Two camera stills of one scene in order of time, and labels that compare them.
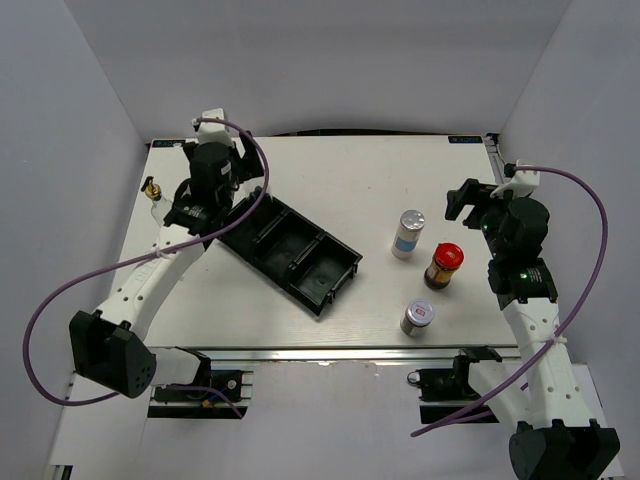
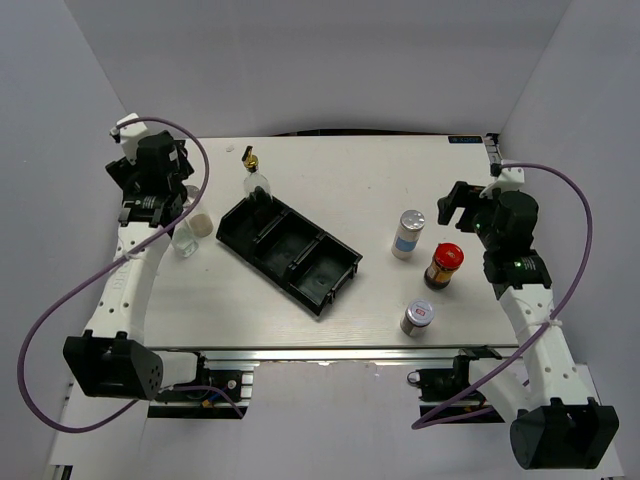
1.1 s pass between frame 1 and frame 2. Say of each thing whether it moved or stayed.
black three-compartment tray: stayed
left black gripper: moved
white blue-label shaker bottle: stayed
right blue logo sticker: stayed
